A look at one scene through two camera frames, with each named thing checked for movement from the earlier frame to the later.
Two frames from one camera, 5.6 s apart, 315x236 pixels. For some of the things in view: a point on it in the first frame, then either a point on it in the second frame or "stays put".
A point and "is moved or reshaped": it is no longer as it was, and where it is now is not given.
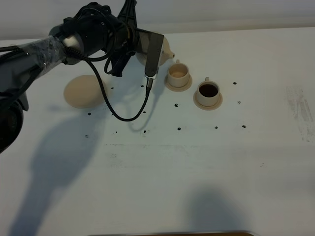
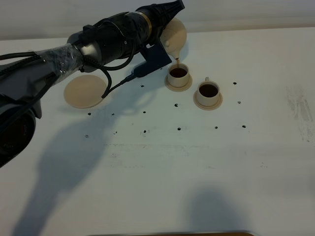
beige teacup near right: (208, 93) stays put
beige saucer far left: (179, 89) stays put
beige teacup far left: (178, 74) stays put
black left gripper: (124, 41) -> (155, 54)
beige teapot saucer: (84, 91) stays put
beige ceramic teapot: (166, 55) is moved or reshaped
